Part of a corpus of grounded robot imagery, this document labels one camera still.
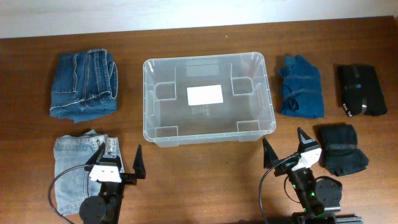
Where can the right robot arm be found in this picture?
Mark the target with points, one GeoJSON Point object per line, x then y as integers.
{"type": "Point", "coordinates": [319, 196]}

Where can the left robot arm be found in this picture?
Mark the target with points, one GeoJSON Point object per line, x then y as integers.
{"type": "Point", "coordinates": [101, 209]}

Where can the teal shirt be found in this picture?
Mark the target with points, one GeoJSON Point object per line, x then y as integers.
{"type": "Point", "coordinates": [301, 89]}

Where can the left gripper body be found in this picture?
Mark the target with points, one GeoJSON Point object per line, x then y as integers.
{"type": "Point", "coordinates": [114, 188]}

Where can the white label in bin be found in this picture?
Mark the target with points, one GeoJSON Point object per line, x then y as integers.
{"type": "Point", "coordinates": [204, 95]}

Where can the dark blue jeans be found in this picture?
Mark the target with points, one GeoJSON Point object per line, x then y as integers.
{"type": "Point", "coordinates": [85, 86]}

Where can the dark green folded garment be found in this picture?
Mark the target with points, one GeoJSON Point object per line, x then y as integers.
{"type": "Point", "coordinates": [341, 155]}

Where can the clear plastic storage bin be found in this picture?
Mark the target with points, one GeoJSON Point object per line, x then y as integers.
{"type": "Point", "coordinates": [246, 113]}

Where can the black garment with print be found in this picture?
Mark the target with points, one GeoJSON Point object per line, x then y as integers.
{"type": "Point", "coordinates": [360, 90]}

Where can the light blue folded jeans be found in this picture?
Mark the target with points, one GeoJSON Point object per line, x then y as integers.
{"type": "Point", "coordinates": [73, 187]}

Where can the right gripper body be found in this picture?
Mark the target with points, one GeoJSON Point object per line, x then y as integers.
{"type": "Point", "coordinates": [299, 178]}

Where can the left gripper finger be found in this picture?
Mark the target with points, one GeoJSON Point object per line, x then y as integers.
{"type": "Point", "coordinates": [138, 165]}
{"type": "Point", "coordinates": [97, 156]}

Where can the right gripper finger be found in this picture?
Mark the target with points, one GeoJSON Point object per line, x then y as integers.
{"type": "Point", "coordinates": [306, 143]}
{"type": "Point", "coordinates": [270, 157]}

